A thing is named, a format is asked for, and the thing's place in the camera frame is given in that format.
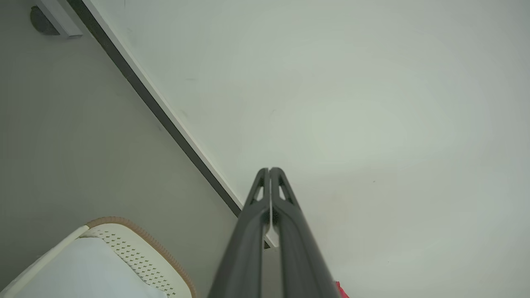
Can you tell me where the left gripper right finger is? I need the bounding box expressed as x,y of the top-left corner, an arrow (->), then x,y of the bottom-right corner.
271,167 -> 341,298

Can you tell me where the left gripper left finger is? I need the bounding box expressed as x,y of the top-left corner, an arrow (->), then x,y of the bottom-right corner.
207,168 -> 272,298

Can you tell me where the white basket with brown rim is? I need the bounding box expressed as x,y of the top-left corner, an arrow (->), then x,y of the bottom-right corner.
0,216 -> 197,298

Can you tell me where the dark skirting strip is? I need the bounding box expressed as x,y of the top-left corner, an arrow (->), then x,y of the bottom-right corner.
66,0 -> 280,249

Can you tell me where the white bar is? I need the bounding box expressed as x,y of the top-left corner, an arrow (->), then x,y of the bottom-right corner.
35,0 -> 83,38

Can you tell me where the dark round fixture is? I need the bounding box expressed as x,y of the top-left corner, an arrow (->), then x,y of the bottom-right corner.
30,5 -> 60,36

